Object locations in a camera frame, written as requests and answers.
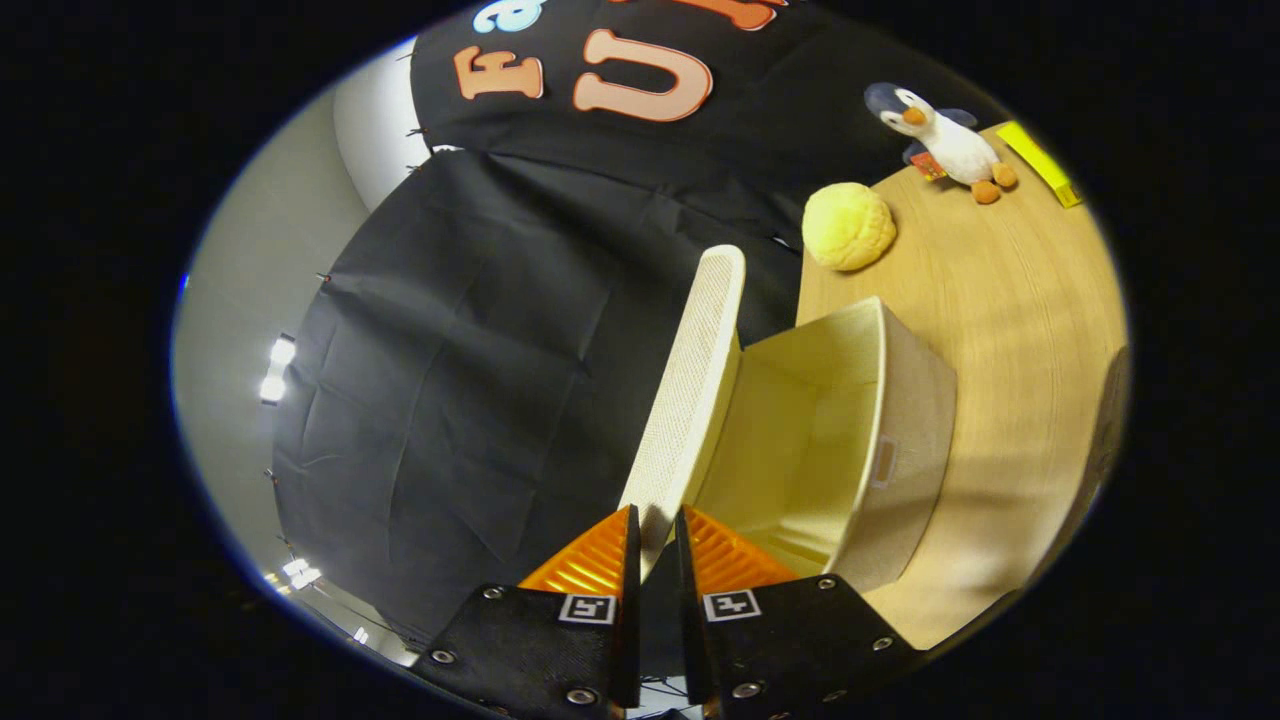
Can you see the penguin plush toy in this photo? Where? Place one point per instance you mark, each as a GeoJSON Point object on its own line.
{"type": "Point", "coordinates": [955, 145]}

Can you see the ceiling strip light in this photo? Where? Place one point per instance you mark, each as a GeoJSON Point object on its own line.
{"type": "Point", "coordinates": [278, 370]}
{"type": "Point", "coordinates": [298, 573]}

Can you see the yellow bun plush toy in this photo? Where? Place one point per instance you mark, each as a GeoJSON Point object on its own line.
{"type": "Point", "coordinates": [848, 226]}

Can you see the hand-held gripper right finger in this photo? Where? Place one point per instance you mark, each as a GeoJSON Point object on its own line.
{"type": "Point", "coordinates": [688, 600]}

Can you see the yellow book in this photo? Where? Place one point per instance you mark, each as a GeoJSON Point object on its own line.
{"type": "Point", "coordinates": [1040, 160]}

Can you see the beige fabric storage box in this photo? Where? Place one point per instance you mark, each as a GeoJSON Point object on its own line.
{"type": "Point", "coordinates": [800, 440]}

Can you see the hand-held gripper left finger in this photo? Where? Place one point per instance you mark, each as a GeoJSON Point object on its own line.
{"type": "Point", "coordinates": [628, 600]}

